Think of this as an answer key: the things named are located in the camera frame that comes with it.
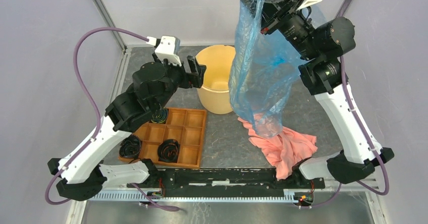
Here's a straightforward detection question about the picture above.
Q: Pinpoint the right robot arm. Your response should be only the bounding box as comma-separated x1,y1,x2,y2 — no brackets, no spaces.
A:
260,0,394,188

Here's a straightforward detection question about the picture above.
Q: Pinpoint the aluminium frame rail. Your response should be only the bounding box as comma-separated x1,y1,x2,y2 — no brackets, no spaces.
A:
77,168,379,192

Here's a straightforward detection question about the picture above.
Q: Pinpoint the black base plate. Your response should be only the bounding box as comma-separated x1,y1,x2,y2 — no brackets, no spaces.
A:
138,168,325,198

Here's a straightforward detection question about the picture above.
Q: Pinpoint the dark coiled roll with yellow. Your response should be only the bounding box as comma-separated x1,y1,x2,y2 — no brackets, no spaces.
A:
150,108,169,124

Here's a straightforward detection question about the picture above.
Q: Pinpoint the black coiled roll bottom centre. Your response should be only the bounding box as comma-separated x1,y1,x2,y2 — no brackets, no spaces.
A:
157,139,180,163

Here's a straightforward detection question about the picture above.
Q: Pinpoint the black coiled roll bottom left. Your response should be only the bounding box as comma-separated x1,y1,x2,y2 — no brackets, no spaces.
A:
119,135,142,159

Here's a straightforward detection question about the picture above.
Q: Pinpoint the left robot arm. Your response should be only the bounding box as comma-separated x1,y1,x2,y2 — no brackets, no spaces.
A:
47,56,206,201

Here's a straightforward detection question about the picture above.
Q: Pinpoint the blue plastic trash bag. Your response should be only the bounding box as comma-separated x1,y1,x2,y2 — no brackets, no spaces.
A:
228,0,306,138

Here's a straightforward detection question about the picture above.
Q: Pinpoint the slotted cable duct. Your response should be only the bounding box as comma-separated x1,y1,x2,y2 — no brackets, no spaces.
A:
87,191,296,203

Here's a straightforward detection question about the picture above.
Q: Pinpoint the black coiled roll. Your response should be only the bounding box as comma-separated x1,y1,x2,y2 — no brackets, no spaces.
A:
119,135,142,159
157,139,180,163

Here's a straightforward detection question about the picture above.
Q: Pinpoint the pink cloth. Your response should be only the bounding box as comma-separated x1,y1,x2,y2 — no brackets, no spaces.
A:
238,118,318,180

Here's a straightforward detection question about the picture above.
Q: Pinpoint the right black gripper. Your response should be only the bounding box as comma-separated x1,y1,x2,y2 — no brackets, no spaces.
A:
243,0,322,61

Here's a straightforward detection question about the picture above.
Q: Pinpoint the wooden compartment tray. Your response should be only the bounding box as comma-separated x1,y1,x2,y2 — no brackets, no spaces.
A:
118,107,207,169

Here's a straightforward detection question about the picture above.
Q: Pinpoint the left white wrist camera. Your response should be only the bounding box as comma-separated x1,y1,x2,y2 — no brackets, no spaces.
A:
147,35,182,67

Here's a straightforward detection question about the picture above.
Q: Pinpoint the yellow plastic trash bin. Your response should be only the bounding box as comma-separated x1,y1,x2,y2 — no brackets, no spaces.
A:
196,45,235,115

